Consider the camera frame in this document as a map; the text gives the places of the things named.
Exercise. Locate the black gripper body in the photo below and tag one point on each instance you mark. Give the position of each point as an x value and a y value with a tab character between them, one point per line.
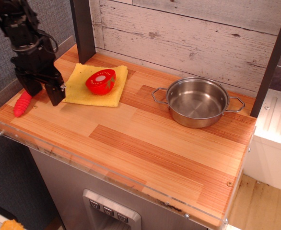
38	59

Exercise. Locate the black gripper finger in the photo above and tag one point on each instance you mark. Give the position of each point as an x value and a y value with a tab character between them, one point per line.
28	82
56	93

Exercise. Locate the red handled metal fork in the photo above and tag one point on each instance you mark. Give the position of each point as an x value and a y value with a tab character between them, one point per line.
22	104

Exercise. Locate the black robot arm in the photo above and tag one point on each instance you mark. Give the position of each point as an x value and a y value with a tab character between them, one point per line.
19	23

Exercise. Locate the yellow cloth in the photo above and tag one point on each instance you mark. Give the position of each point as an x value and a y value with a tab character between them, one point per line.
77	92

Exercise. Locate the red toy tomato half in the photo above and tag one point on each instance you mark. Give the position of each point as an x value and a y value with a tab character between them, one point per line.
102	82

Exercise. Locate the grey cabinet with dispenser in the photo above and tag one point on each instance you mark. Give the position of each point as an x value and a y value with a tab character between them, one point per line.
86	202

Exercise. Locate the small steel pot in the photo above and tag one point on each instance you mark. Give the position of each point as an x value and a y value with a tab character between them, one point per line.
195	102

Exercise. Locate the orange yellow object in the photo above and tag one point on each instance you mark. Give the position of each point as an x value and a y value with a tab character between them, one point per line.
11	225

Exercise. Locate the dark left post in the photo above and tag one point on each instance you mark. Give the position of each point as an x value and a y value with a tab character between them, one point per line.
83	29

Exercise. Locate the dark post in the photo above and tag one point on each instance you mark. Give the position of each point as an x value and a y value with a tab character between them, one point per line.
272	64
83	29

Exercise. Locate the dark right post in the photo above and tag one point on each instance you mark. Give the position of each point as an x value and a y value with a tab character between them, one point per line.
272	64

